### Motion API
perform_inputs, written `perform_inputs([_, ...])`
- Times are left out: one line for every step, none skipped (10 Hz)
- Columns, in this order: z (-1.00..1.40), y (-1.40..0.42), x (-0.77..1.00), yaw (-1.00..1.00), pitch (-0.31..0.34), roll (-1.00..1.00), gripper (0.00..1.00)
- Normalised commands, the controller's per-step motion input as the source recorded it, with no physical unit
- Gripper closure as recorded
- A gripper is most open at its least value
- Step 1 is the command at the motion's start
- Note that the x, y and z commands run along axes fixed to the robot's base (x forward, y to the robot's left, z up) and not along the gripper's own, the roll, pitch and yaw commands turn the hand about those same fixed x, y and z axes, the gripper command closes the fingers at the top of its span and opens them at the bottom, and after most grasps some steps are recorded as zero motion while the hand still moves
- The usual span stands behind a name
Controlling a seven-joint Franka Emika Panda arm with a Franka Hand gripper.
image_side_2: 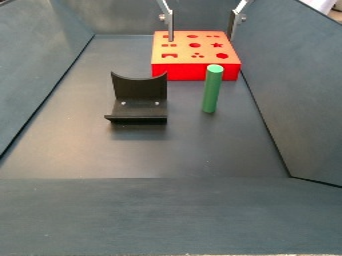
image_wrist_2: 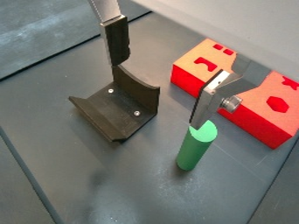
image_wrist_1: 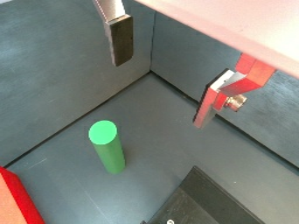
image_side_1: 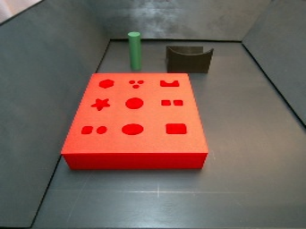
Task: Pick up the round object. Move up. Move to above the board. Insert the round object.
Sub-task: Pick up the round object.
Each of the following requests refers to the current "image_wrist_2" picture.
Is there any gripper black and silver left finger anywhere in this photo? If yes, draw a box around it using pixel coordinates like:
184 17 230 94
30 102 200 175
88 0 129 67

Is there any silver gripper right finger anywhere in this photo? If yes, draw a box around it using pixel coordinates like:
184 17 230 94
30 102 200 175
189 54 270 130

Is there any green round cylinder peg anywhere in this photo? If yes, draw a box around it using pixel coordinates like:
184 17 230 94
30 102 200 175
176 121 217 171

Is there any red shape sorting board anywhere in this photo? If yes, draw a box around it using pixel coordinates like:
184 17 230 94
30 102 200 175
170 38 299 149

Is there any black curved holder stand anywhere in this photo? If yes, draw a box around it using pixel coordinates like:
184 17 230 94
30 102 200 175
69 66 160 142

